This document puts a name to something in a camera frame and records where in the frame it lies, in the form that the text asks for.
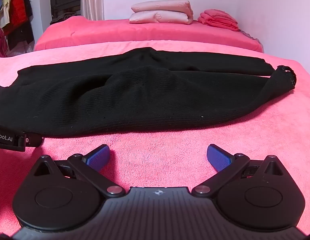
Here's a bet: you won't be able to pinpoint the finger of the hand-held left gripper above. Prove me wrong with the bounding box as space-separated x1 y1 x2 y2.
25 133 43 147

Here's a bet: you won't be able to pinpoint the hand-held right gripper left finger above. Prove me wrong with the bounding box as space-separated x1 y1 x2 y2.
32 144 126 199

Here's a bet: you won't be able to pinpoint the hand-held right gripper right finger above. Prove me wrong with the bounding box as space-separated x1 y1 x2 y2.
192 144 286 198

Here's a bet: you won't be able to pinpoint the black knit pants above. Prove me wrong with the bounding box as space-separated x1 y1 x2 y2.
0 47 297 138

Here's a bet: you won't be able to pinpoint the dark cloth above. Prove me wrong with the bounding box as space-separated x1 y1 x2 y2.
49 12 78 26

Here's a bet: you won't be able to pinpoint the beige hanging garment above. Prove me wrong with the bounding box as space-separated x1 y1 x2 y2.
0 0 12 29

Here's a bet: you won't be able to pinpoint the pink covered bed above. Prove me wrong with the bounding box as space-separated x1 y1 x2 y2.
34 16 264 53

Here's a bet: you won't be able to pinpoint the folded pink blanket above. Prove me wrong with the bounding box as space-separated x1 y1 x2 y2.
197 9 240 32

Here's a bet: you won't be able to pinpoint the pale pink pillow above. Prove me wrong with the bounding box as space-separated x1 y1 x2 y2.
131 0 194 16
129 10 194 26

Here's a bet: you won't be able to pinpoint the pale pink curtain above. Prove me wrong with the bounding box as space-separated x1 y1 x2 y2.
80 0 105 21

